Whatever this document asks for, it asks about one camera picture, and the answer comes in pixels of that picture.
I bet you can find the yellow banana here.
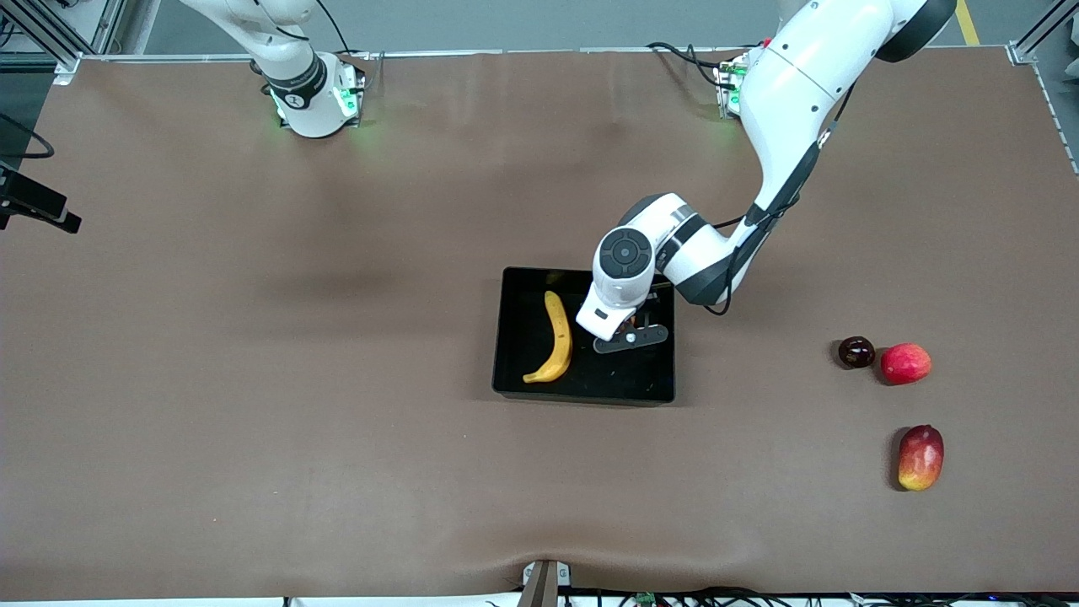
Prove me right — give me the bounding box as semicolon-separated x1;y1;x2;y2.
523;291;573;384

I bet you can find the black rectangular plastic tray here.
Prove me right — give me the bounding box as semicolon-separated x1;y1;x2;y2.
491;266;676;407

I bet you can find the red peach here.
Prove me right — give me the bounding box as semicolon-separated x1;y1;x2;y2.
881;342;933;386

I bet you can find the brown table mat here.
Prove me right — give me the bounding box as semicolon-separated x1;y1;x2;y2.
0;46;1079;601

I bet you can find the red yellow mango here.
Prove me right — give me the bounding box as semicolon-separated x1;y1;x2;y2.
897;424;945;492

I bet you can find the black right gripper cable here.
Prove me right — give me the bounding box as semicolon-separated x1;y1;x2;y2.
0;111;56;160

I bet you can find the aluminium frame post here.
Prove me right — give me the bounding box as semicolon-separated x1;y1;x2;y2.
0;0;129;83
1008;0;1079;67

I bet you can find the black left base cable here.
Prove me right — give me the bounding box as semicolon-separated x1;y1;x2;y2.
647;40;743;89

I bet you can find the black base cable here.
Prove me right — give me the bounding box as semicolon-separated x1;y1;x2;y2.
250;0;365;81
647;40;743;89

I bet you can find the black right base cable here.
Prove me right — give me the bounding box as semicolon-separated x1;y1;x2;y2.
250;0;365;81

